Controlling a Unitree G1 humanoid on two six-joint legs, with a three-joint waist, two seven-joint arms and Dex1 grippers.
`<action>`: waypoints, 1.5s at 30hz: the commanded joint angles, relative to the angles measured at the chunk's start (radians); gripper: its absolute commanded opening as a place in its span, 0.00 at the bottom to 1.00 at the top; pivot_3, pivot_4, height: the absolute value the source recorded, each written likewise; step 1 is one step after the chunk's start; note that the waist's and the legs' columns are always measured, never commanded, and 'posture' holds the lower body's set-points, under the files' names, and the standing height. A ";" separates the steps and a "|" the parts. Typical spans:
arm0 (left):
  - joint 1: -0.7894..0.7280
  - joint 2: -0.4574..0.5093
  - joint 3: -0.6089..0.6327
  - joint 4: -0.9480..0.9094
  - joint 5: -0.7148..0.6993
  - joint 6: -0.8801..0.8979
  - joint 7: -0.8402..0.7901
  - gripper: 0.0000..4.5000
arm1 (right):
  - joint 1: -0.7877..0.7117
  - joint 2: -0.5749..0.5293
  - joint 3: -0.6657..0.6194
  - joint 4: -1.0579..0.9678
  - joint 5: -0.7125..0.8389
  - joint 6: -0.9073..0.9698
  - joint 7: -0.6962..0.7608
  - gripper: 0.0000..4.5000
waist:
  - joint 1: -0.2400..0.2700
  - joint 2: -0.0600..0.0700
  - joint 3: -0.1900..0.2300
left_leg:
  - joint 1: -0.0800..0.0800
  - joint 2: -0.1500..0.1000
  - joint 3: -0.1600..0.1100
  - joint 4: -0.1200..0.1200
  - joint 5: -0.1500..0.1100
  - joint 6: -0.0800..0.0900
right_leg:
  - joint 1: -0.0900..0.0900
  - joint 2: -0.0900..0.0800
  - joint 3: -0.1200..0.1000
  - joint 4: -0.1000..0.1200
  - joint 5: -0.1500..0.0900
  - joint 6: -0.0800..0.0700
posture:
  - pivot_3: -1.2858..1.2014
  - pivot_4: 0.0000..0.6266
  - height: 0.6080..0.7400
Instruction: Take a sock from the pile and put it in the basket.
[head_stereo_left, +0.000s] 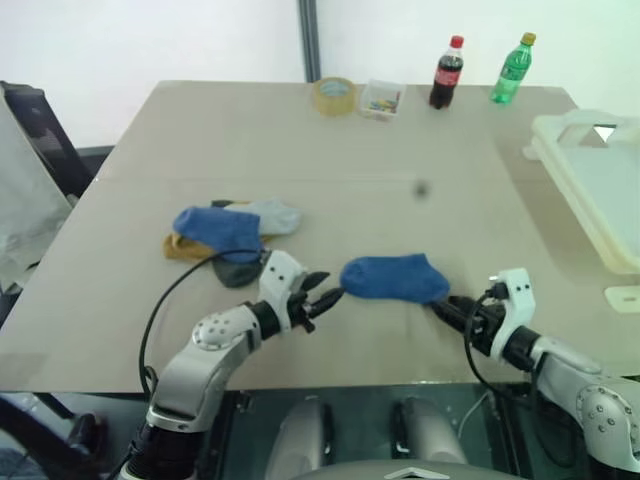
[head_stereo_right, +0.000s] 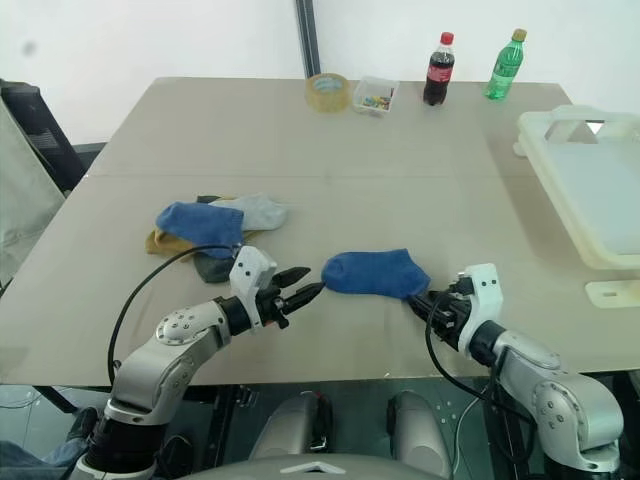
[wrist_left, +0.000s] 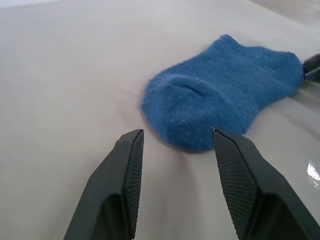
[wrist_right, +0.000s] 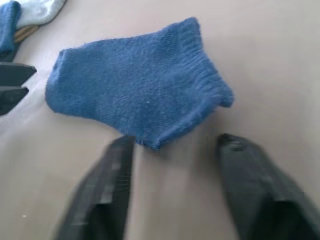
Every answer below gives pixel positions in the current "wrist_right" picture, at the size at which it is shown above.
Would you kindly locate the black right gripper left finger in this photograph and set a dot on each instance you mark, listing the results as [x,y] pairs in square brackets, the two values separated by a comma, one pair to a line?
[100,190]

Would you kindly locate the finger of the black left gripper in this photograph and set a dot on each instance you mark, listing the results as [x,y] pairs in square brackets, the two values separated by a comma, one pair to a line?
[13,73]
[10,100]

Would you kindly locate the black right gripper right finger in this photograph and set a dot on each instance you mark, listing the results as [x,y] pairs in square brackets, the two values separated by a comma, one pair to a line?
[260,190]

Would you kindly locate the dark sock with tan stripes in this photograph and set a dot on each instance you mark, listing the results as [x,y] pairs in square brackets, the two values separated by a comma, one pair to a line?
[23,33]

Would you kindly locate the dark blue knitted sock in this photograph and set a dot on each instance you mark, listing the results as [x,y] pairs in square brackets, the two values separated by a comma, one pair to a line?
[135,85]
[8,25]

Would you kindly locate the light blue sock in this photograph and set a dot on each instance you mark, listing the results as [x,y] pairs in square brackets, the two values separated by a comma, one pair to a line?
[37,11]

